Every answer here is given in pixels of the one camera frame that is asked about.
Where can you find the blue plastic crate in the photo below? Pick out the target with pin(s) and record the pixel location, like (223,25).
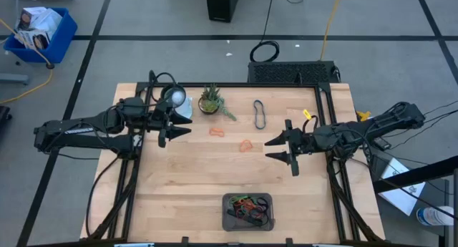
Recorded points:
(61,46)

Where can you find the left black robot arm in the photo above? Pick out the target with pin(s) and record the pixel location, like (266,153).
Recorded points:
(89,141)

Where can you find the yellow clip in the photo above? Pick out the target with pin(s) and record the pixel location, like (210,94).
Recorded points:
(364,114)

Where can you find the white plastic bottle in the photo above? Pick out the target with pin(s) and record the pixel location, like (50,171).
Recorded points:
(434,215)

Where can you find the white printed cardboard box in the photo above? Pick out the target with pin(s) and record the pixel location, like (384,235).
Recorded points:
(32,39)
(28,18)

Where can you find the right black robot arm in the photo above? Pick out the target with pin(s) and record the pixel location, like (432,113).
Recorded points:
(358,136)

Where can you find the green rubber band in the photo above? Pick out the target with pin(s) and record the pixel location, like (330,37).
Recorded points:
(234,199)

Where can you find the wide dark blue rubber band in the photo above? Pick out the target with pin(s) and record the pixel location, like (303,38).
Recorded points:
(260,128)

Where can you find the black tower case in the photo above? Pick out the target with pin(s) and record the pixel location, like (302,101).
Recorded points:
(222,5)

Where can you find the black metal beam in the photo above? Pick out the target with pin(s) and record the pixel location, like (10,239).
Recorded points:
(411,175)

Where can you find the black perforated computer case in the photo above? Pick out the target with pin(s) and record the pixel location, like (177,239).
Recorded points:
(286,73)

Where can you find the grey plastic bin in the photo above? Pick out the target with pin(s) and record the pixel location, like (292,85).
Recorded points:
(229,226)

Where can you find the white paper bag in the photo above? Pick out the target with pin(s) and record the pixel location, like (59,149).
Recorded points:
(50,21)

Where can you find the black caster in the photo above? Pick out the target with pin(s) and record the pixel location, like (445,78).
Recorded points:
(4,112)

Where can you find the white printed paper box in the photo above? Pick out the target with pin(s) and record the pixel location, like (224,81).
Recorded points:
(400,200)

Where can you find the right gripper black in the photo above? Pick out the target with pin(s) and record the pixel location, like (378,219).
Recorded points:
(302,143)

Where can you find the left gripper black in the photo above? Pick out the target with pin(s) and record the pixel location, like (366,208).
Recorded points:
(161,120)

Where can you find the white tumbler with dark rim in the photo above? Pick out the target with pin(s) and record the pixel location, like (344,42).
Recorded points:
(186,109)

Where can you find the potted succulent plant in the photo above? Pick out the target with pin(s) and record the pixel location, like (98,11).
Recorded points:
(209,104)

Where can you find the black metal table frame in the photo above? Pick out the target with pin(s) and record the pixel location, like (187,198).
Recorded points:
(232,84)

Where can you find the grey metal desk foot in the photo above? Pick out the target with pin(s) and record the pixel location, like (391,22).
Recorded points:
(14,78)

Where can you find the black power adapter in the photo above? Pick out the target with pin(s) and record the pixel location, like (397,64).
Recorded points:
(381,144)

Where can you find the wide black rubber band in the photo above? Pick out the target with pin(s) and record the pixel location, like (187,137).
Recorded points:
(247,220)

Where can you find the orange rubber band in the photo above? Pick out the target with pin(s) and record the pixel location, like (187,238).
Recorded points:
(211,132)
(241,146)

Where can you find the thin black rubber band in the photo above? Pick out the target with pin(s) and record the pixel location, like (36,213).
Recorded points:
(266,207)

